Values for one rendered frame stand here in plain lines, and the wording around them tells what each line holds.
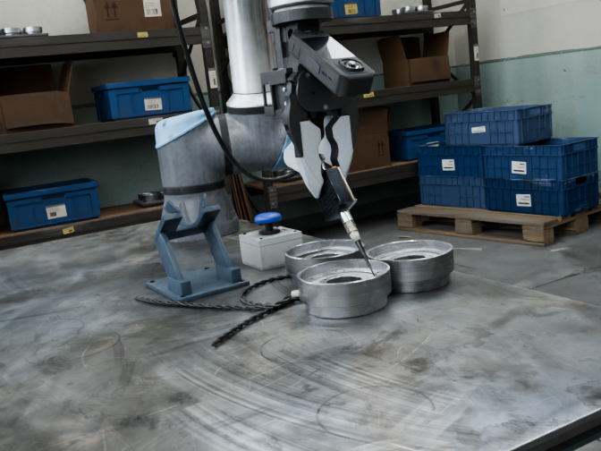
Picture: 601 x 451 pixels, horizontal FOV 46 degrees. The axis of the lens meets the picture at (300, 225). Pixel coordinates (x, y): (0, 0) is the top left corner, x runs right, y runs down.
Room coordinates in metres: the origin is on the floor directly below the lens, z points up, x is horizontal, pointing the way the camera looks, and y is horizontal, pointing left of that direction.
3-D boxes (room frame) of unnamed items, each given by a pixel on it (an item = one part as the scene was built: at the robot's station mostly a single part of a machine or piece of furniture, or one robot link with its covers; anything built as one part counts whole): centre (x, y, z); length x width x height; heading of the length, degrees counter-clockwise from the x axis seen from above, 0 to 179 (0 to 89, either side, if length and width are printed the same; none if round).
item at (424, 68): (5.48, -1.01, 1.19); 0.45 x 0.40 x 0.37; 113
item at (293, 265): (0.90, -0.03, 0.82); 0.10 x 0.10 x 0.04
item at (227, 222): (1.33, 0.19, 0.85); 0.15 x 0.15 x 0.10
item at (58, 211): (4.19, 1.47, 0.56); 0.52 x 0.38 x 0.22; 115
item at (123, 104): (4.49, 0.89, 1.11); 0.52 x 0.38 x 0.22; 118
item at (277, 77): (0.84, -0.02, 1.07); 0.09 x 0.08 x 0.12; 31
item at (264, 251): (1.03, 0.05, 0.82); 0.08 x 0.07 x 0.05; 28
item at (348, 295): (0.77, -0.04, 0.82); 0.10 x 0.10 x 0.04
